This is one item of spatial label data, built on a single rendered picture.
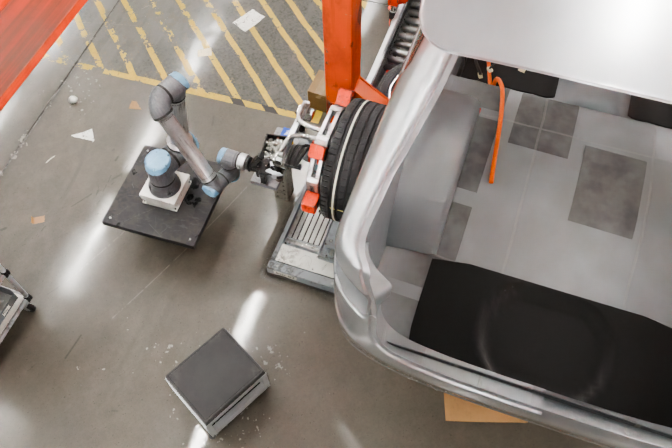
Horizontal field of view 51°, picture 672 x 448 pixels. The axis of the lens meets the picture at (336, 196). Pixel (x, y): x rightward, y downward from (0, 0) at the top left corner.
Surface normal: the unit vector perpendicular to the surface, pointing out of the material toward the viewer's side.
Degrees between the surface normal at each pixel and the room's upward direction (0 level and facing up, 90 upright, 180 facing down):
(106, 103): 0
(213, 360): 0
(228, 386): 0
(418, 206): 55
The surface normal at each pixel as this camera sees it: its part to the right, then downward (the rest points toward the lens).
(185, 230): -0.01, -0.54
